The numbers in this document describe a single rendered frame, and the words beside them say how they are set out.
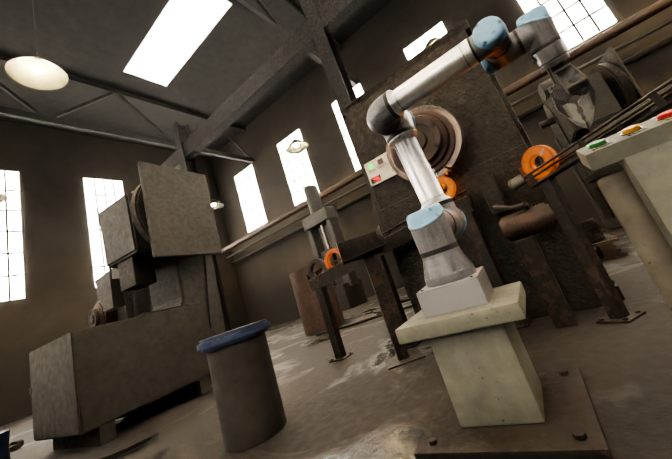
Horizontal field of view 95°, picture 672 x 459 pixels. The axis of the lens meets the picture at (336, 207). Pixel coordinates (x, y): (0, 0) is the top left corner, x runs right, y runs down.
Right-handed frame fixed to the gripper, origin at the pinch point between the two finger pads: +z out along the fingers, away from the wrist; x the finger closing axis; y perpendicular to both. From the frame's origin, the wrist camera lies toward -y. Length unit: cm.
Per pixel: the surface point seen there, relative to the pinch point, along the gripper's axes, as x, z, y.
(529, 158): 15, 12, 56
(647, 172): -5.1, 16.6, -7.4
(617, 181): -1.3, 20.5, 6.0
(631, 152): -4.5, 10.7, -5.6
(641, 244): 1.0, 39.1, 1.2
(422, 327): 55, 25, -41
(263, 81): 370, -297, 462
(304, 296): 315, 88, 196
